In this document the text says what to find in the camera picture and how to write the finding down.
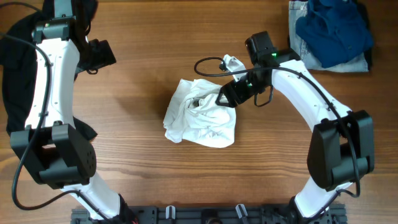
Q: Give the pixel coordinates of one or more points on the black garment with logo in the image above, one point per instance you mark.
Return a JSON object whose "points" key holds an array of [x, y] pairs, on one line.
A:
{"points": [[19, 68]]}

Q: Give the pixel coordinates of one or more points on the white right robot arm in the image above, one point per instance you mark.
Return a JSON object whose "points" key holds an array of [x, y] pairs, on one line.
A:
{"points": [[341, 149]]}

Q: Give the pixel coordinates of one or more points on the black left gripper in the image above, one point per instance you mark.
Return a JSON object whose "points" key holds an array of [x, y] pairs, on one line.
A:
{"points": [[104, 56]]}

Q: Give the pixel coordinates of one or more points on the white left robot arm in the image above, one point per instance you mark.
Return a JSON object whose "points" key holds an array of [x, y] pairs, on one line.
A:
{"points": [[50, 147]]}

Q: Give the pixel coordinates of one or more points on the dark blue polo shirt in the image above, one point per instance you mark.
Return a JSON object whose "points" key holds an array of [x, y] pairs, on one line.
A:
{"points": [[334, 31]]}

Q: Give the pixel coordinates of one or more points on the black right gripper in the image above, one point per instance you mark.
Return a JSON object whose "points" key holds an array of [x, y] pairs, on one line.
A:
{"points": [[236, 94]]}

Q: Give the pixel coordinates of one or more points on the white Puma t-shirt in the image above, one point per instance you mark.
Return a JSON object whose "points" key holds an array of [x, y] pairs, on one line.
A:
{"points": [[193, 115]]}

